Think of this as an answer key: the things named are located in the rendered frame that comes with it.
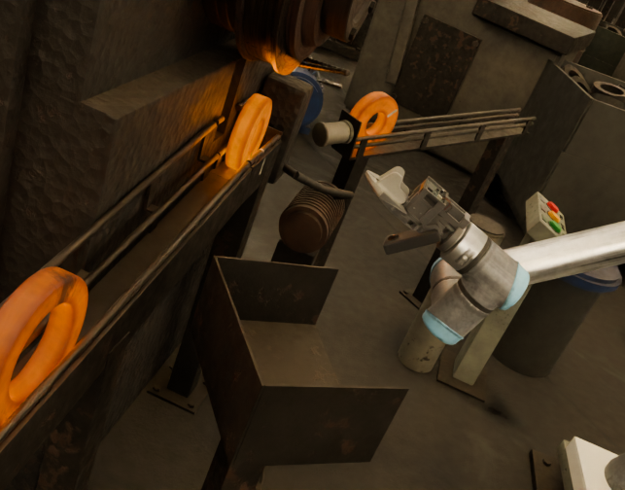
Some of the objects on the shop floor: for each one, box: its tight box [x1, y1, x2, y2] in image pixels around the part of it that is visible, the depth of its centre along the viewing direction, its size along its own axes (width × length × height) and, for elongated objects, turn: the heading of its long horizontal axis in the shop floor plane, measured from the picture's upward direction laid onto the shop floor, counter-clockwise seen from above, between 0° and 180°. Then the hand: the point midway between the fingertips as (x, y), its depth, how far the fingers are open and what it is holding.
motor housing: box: [270, 180, 345, 265], centre depth 191 cm, size 13×22×54 cm, turn 134°
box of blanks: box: [497, 59, 625, 235], centre depth 364 cm, size 103×83×77 cm
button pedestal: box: [436, 192, 567, 403], centre depth 216 cm, size 16×24×62 cm, turn 134°
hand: (368, 178), depth 139 cm, fingers closed
